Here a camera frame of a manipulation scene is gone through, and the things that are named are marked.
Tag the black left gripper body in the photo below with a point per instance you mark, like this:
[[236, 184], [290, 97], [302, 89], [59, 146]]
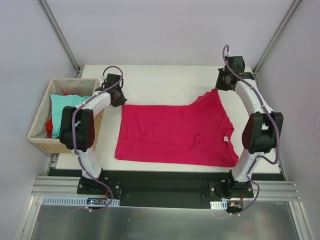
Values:
[[120, 99]]

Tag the pink t shirt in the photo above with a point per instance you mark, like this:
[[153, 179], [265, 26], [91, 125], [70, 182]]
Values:
[[195, 134]]

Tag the right white cable duct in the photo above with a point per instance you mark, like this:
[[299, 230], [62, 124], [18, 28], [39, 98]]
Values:
[[219, 205]]

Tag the red t shirt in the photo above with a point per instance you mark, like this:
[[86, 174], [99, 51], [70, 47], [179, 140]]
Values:
[[48, 126]]

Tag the teal t shirt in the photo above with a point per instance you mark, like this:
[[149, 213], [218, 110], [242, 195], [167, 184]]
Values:
[[78, 100]]

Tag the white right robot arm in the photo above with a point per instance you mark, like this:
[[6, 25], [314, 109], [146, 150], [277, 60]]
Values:
[[261, 135]]

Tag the white cable duct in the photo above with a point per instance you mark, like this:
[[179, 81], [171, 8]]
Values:
[[219, 205], [79, 201]]

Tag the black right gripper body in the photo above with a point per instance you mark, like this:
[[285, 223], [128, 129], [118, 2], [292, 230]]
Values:
[[220, 83]]

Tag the wicker basket with cloth liner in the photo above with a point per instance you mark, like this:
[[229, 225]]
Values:
[[58, 86]]

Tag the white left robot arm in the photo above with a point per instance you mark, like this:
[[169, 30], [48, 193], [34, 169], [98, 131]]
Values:
[[77, 129]]

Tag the left white cable duct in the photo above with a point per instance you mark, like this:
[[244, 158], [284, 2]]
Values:
[[79, 201]]

